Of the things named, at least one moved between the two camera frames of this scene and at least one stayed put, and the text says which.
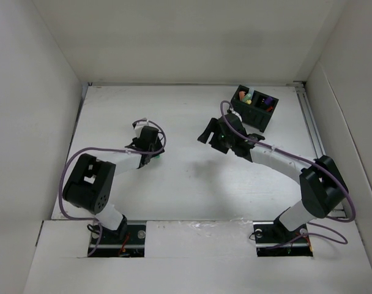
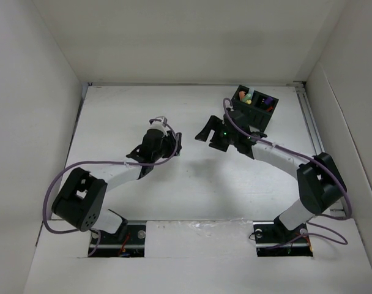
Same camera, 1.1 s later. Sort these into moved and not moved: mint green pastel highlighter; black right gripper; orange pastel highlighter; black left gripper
Moved: black left gripper
Not moved: mint green pastel highlighter; orange pastel highlighter; black right gripper
